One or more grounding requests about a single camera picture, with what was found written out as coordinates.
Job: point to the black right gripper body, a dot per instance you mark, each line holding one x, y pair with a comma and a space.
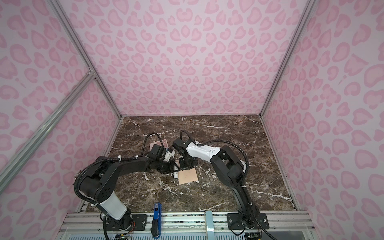
187, 164

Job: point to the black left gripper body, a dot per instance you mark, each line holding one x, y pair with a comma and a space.
165, 167

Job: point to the peach pink envelope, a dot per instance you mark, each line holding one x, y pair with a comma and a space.
187, 176

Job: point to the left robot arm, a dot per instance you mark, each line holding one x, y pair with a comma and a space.
96, 183

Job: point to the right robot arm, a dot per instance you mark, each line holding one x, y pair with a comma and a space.
231, 166

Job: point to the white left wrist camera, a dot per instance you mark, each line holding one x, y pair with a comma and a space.
169, 154

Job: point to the blue black tool on rail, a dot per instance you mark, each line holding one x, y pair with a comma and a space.
156, 222

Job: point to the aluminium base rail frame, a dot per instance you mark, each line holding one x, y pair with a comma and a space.
284, 225

